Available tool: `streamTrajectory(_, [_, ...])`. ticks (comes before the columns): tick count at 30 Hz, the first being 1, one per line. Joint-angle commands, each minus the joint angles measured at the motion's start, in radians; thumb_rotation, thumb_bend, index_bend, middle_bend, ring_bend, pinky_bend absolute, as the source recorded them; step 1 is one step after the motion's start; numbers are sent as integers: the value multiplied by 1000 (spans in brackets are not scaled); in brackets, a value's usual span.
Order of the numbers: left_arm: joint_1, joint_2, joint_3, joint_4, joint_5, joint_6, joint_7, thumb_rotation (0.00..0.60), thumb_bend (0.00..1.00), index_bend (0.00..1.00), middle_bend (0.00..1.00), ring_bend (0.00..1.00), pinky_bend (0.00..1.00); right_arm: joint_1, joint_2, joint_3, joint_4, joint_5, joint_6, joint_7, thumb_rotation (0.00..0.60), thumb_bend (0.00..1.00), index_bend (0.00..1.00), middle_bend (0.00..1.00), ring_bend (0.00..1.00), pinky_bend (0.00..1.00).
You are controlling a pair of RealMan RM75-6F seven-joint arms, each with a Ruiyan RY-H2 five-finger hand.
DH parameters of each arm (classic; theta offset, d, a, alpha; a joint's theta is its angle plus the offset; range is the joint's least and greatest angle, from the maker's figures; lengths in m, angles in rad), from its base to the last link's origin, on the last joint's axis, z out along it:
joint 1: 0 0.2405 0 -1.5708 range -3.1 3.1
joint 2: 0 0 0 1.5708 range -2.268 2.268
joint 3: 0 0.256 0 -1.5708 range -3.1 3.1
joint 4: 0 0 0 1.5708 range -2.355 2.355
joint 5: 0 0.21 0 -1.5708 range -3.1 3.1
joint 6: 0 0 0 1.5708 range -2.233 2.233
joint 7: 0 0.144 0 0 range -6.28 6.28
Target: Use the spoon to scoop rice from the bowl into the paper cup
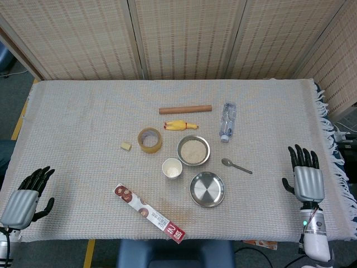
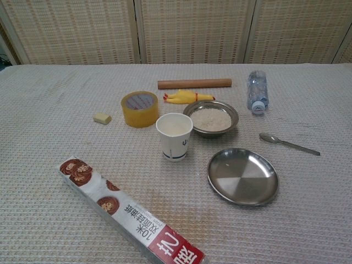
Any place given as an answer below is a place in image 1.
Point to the dark blue under cloth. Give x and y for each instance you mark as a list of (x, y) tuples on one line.
[(318, 87)]

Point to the left black grey robot hand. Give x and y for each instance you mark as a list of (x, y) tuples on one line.
[(21, 205)]

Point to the yellow floor tape strip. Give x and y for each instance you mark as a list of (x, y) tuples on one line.
[(89, 254), (23, 111)]

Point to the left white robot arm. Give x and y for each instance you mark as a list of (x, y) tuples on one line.
[(3, 244)]

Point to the bamboo folding screen panel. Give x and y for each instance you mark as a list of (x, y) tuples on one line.
[(337, 69), (187, 36), (75, 36), (279, 36)]

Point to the small metal spoon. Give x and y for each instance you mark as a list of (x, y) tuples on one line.
[(226, 162)]

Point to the white paper cup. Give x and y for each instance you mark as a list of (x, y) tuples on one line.
[(172, 169)]

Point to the clear plastic water bottle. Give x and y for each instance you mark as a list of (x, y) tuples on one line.
[(228, 120)]

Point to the white woven fringed tablecloth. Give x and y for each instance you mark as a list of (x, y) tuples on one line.
[(83, 125)]

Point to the clear packing tape roll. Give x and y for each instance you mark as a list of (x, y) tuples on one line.
[(140, 145)]

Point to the red white cling film box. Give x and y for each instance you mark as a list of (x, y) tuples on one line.
[(145, 210)]

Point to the yellow rubber chicken toy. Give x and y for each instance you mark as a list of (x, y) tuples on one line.
[(178, 124)]

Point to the white power strip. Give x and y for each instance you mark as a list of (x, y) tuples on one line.
[(341, 133)]

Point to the black box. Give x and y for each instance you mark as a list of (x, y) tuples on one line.
[(348, 152)]

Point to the small yellow block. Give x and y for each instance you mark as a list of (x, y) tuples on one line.
[(126, 146)]

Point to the orange printed paper pack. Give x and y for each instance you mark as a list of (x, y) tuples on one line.
[(262, 244)]

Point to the steel bowl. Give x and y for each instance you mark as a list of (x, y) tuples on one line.
[(207, 190), (178, 153)]

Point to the right black grey robot hand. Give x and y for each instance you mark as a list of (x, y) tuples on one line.
[(309, 184)]

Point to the wooden rolling pin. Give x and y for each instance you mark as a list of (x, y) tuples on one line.
[(185, 109)]

